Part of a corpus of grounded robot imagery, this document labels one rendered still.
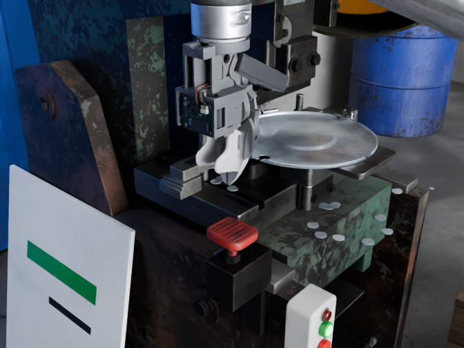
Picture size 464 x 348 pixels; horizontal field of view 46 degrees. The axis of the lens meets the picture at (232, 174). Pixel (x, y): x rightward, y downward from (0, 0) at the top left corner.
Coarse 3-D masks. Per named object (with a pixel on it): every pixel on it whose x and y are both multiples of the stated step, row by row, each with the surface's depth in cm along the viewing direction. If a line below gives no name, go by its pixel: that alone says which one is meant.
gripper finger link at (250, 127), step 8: (256, 112) 71; (248, 120) 72; (256, 120) 72; (240, 128) 73; (248, 128) 72; (256, 128) 72; (248, 136) 73; (256, 136) 73; (248, 144) 74; (248, 152) 75
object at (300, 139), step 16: (288, 112) 123; (304, 112) 123; (272, 128) 115; (288, 128) 113; (304, 128) 113; (320, 128) 113; (336, 128) 115; (352, 128) 115; (368, 128) 113; (256, 144) 107; (272, 144) 107; (288, 144) 106; (304, 144) 105; (320, 144) 105; (336, 144) 107; (352, 144) 107; (368, 144) 107; (272, 160) 100; (288, 160) 100; (304, 160) 100; (320, 160) 100; (336, 160) 100; (352, 160) 100
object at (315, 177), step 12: (372, 156) 102; (384, 156) 102; (288, 168) 109; (300, 168) 107; (324, 168) 109; (336, 168) 98; (348, 168) 98; (360, 168) 98; (372, 168) 98; (300, 180) 108; (312, 180) 107; (324, 180) 111; (300, 192) 109; (312, 192) 109; (324, 192) 112; (300, 204) 110; (312, 204) 110
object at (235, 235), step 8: (216, 224) 84; (224, 224) 84; (232, 224) 84; (240, 224) 84; (248, 224) 84; (208, 232) 83; (216, 232) 82; (224, 232) 82; (232, 232) 82; (240, 232) 82; (248, 232) 82; (256, 232) 82; (216, 240) 82; (224, 240) 80; (232, 240) 80; (240, 240) 80; (248, 240) 81; (232, 248) 80; (240, 248) 80
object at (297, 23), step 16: (288, 0) 100; (304, 0) 103; (288, 16) 101; (304, 16) 105; (288, 32) 100; (304, 32) 107; (256, 48) 101; (272, 48) 101; (288, 48) 100; (304, 48) 103; (272, 64) 102; (288, 64) 101; (304, 64) 105; (304, 80) 106
